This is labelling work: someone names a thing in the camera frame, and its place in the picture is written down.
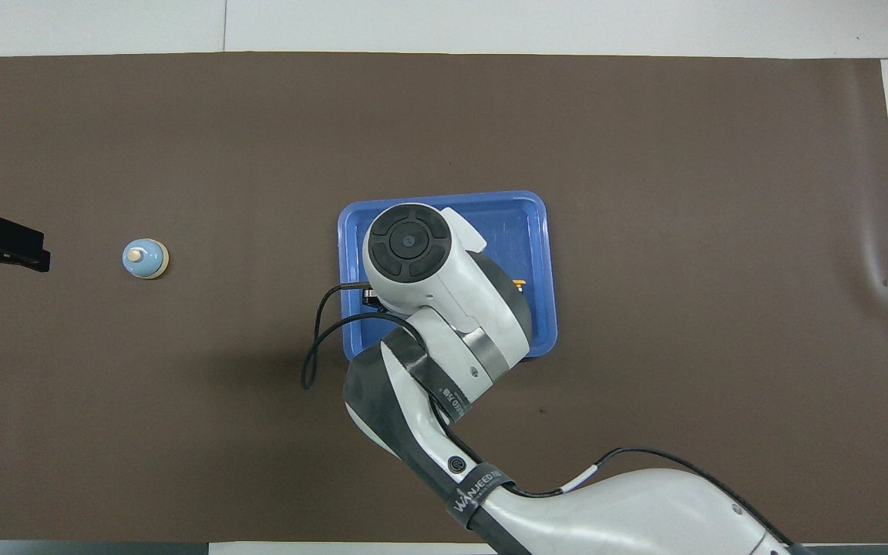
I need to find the light blue call bell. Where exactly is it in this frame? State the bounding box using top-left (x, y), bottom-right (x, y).
top-left (121, 237), bottom-right (171, 281)

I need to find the blue plastic tray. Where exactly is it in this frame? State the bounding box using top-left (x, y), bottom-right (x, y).
top-left (336, 190), bottom-right (558, 370)

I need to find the brown table mat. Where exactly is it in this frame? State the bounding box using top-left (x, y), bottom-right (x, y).
top-left (0, 51), bottom-right (888, 544)

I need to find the black printed velcro strap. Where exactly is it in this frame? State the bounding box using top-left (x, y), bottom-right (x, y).
top-left (444, 461), bottom-right (516, 533)

